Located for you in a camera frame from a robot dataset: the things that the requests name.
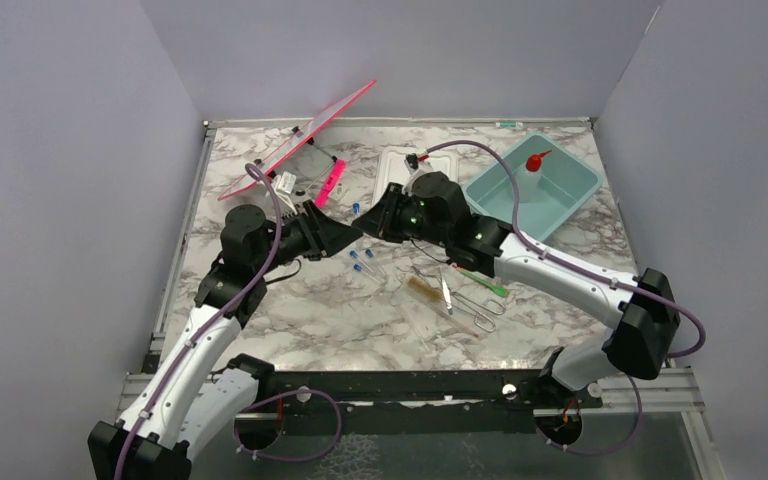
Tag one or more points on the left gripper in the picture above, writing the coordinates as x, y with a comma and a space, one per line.
322, 236

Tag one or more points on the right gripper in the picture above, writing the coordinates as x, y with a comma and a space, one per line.
376, 222

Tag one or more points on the red capped squeeze bottle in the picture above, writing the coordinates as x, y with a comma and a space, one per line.
529, 176

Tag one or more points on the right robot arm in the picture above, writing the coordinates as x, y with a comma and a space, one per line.
638, 312

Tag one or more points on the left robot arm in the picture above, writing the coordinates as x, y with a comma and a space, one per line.
160, 434

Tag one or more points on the white plastic lid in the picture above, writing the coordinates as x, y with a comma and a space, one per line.
393, 168

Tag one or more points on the pink acrylic stand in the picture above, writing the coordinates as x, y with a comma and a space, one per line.
299, 136

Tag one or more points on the metal tweezers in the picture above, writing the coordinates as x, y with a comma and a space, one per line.
446, 293

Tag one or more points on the clear glass rod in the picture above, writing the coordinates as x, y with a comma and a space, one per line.
401, 302

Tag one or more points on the green spatula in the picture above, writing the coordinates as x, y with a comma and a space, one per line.
496, 289

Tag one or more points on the teal plastic bin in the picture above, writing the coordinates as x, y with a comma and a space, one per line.
553, 185

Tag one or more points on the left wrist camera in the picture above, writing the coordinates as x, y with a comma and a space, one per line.
285, 183

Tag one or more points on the metal wire tongs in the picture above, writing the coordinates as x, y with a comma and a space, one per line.
484, 312

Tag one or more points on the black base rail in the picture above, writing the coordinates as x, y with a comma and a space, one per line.
320, 403

